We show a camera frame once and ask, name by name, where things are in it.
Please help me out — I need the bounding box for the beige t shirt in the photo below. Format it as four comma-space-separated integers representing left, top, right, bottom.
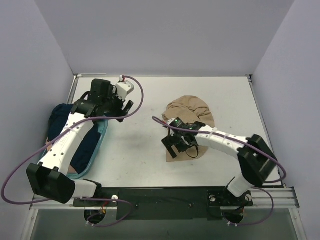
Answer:
162, 95, 215, 162

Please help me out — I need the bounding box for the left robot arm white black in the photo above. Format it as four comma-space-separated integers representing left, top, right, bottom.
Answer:
26, 77, 134, 206

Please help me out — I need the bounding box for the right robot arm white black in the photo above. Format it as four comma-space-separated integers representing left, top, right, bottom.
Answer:
161, 117, 277, 205

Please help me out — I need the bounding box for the navy blue t shirt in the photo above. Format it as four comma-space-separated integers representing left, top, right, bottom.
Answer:
47, 103, 101, 174

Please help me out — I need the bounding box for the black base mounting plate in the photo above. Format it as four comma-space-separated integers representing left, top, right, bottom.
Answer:
73, 186, 253, 223

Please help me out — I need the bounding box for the pink patterned t shirt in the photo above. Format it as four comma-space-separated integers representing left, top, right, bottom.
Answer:
45, 138, 77, 174

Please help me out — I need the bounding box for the teal plastic basket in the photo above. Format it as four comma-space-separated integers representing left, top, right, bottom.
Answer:
44, 117, 110, 181

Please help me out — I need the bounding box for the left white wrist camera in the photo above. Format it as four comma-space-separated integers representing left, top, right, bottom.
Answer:
115, 75, 135, 101

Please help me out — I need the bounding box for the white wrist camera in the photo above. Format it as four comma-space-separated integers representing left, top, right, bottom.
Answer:
115, 75, 135, 101
167, 117, 186, 131

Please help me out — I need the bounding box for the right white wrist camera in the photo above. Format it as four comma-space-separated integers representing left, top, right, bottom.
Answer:
167, 117, 186, 131

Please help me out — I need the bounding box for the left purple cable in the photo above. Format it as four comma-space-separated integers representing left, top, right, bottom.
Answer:
0, 74, 145, 228

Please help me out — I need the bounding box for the aluminium frame rail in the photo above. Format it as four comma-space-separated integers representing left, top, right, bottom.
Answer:
29, 187, 300, 210

